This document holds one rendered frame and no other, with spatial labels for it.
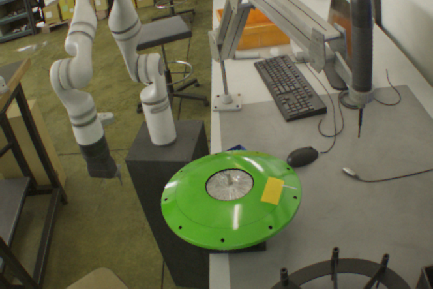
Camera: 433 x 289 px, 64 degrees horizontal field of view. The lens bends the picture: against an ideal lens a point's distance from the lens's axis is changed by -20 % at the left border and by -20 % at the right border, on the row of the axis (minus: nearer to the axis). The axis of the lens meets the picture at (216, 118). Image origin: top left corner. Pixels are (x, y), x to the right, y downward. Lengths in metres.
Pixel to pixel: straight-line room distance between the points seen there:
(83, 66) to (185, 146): 0.68
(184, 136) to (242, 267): 0.68
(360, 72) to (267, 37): 1.26
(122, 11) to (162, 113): 0.43
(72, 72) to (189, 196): 0.37
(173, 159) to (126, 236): 1.06
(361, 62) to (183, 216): 0.48
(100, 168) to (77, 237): 1.51
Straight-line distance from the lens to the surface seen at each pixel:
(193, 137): 1.47
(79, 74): 0.86
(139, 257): 2.24
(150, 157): 1.43
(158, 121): 1.40
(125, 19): 1.14
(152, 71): 1.31
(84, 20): 0.95
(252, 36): 1.88
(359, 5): 0.62
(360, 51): 0.65
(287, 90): 1.50
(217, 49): 1.34
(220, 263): 0.97
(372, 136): 1.32
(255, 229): 0.82
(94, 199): 2.69
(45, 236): 2.35
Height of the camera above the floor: 1.69
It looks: 33 degrees down
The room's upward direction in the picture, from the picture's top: 9 degrees counter-clockwise
